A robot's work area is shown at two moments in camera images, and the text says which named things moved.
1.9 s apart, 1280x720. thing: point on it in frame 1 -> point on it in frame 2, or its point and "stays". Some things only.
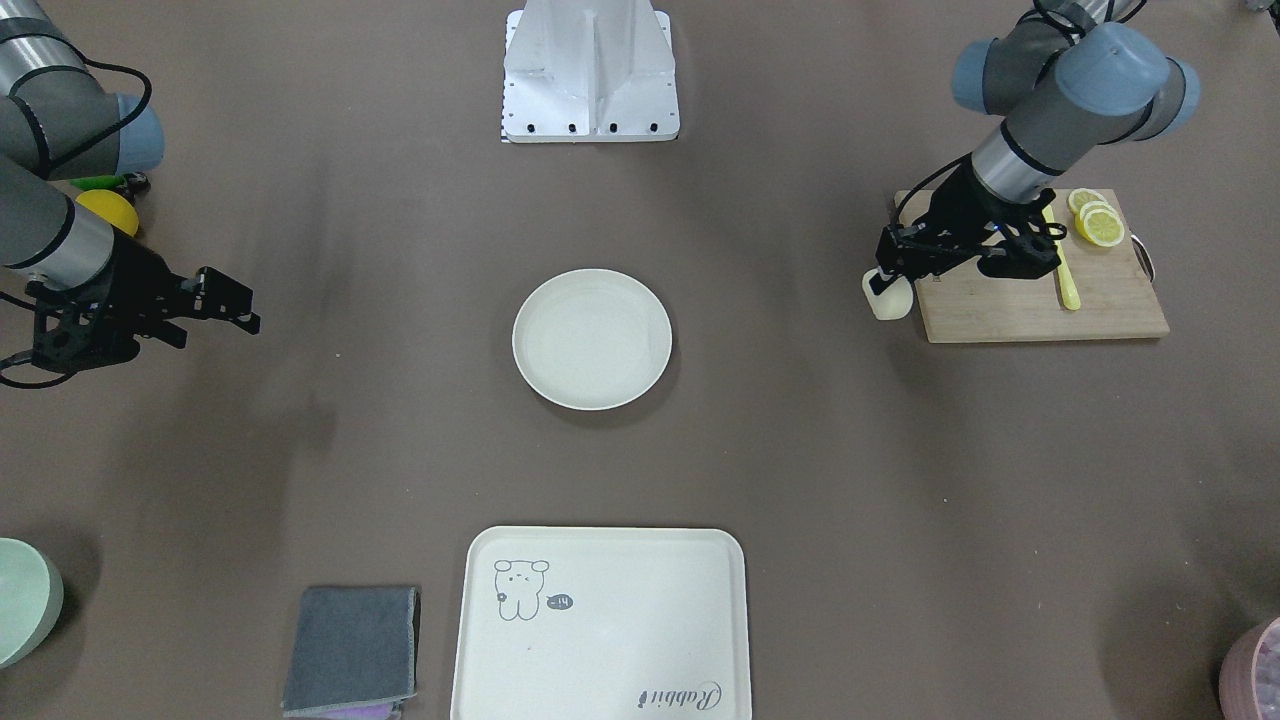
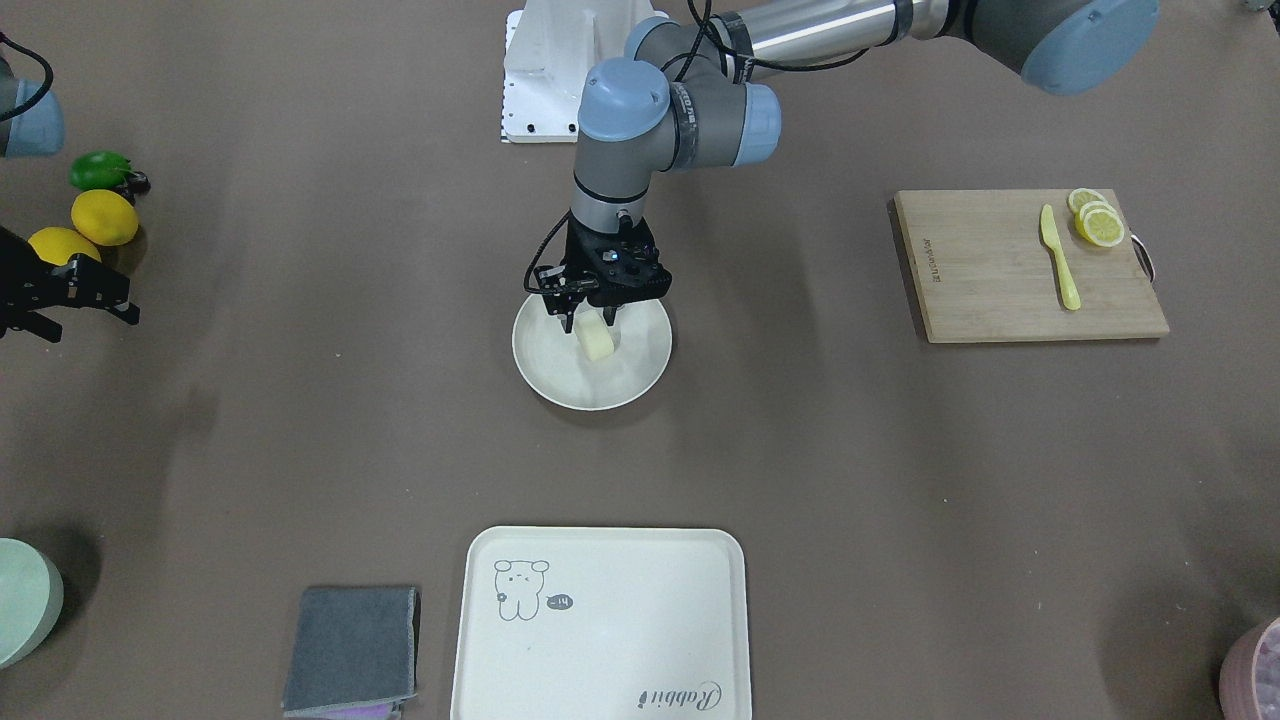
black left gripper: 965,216 -> 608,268
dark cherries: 134,185 stays
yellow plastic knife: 1069,286 stays
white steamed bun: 893,303 -> 593,334
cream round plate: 592,339 stays
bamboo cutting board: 961,304 stays
